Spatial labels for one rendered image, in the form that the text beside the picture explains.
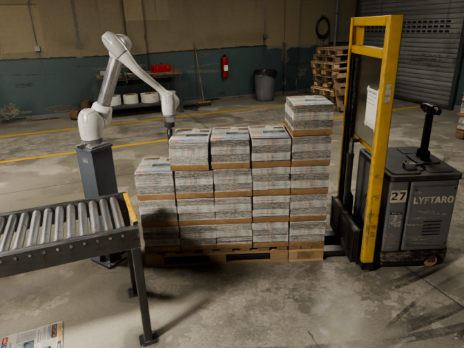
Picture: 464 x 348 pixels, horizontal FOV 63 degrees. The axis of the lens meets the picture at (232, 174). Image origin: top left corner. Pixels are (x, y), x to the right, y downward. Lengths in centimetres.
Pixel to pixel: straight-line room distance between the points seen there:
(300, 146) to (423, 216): 106
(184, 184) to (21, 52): 690
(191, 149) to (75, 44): 676
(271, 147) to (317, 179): 44
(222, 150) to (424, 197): 151
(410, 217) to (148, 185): 196
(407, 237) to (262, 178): 119
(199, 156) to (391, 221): 151
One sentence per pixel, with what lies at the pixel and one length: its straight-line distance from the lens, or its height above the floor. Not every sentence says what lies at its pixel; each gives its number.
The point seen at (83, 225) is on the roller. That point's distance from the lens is 229.
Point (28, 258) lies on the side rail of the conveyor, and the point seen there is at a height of 76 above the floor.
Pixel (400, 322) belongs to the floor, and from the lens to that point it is 284.
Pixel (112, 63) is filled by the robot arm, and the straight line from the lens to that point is 305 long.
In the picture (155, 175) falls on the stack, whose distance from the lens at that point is 285.
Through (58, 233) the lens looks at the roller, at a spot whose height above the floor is 80.
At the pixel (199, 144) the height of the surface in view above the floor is 103.
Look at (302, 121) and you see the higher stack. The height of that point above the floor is 117.
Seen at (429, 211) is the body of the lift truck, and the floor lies 50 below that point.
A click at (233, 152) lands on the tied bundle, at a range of 276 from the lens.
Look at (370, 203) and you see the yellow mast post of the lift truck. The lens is 290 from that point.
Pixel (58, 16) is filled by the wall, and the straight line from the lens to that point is 925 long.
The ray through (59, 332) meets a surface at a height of 1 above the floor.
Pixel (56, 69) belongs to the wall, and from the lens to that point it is 927.
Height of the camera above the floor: 182
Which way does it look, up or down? 21 degrees down
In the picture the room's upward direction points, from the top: 2 degrees counter-clockwise
